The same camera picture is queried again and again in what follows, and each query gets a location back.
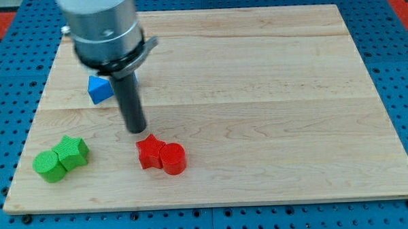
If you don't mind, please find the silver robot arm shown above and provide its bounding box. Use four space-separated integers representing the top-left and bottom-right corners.
55 0 158 79

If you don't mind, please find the red star block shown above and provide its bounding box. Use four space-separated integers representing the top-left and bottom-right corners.
135 134 166 170

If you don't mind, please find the green star block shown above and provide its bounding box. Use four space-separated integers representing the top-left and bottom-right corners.
52 135 89 171

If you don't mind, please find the red cylinder block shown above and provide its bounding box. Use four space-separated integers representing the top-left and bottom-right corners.
160 143 187 175

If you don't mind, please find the light wooden board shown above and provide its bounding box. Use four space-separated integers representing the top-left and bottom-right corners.
3 5 408 215

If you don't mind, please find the black cylindrical pointer tool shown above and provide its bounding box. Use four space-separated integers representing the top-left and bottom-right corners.
109 73 147 134

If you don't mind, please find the blue triangular block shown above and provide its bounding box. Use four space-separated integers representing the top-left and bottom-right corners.
88 75 114 105

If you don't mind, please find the green cylinder block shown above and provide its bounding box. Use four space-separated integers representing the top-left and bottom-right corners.
32 150 67 183

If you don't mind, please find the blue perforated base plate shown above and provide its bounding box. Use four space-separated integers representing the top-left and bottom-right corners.
0 0 408 229

